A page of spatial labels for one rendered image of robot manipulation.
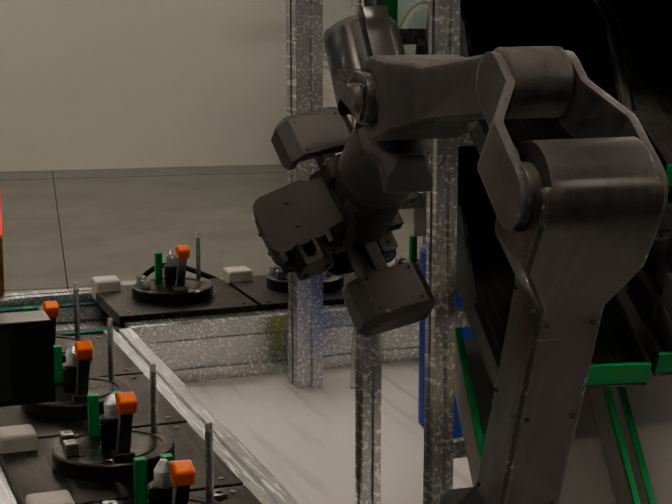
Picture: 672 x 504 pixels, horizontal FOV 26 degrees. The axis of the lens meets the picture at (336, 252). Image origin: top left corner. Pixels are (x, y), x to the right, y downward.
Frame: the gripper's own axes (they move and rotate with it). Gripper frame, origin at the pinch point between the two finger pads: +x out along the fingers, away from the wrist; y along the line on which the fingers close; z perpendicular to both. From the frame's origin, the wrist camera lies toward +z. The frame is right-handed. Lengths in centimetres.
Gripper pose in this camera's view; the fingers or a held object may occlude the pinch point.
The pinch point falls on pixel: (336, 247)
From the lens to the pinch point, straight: 116.9
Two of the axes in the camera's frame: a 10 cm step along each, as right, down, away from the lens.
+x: -2.4, 4.6, 8.5
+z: -8.9, 2.5, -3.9
